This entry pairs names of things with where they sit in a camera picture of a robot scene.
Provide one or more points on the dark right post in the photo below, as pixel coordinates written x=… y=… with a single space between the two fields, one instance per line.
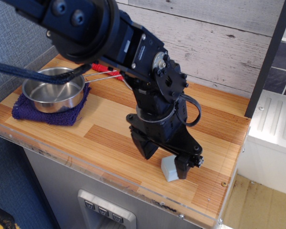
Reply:
x=267 y=63

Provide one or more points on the purple towel cloth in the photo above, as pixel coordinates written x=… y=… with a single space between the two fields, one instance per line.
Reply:
x=23 y=110

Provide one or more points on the grey cube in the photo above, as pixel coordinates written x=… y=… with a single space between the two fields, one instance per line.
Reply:
x=169 y=169

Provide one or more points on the white toy sink unit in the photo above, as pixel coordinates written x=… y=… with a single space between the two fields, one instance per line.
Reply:
x=263 y=158

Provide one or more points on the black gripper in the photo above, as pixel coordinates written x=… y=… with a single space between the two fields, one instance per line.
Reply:
x=168 y=131

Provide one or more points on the red-handled metal fork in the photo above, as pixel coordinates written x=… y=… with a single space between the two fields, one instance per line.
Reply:
x=106 y=70

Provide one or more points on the stainless steel pot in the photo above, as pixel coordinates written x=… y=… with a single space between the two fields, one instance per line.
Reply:
x=55 y=98

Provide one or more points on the clear acrylic edge guard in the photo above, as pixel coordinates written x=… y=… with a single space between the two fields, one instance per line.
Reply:
x=101 y=161

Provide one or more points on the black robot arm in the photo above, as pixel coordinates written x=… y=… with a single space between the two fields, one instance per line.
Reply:
x=97 y=31

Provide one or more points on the silver dispenser panel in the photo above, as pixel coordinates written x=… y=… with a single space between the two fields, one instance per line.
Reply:
x=99 y=213

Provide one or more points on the yellow black object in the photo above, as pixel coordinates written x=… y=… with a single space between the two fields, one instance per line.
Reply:
x=7 y=222

